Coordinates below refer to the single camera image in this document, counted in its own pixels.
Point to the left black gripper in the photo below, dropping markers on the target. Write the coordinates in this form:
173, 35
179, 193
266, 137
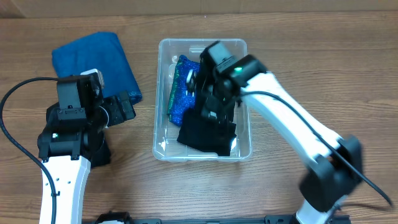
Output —
118, 115

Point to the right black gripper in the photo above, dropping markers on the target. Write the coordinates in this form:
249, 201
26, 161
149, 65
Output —
226, 107

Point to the sparkly blue garment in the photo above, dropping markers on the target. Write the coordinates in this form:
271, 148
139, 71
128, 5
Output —
180, 99

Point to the black cloth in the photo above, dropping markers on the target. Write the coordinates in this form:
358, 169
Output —
205, 135
68, 134

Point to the blue denim cloth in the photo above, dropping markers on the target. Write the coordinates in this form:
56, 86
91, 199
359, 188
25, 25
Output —
102, 51

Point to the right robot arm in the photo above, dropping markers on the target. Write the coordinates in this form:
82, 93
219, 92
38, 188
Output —
334, 164

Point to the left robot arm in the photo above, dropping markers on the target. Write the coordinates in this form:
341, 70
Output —
64, 180

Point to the clear plastic container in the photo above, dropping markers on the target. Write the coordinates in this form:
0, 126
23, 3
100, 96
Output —
165, 145

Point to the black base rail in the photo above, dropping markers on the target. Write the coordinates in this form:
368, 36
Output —
125, 218

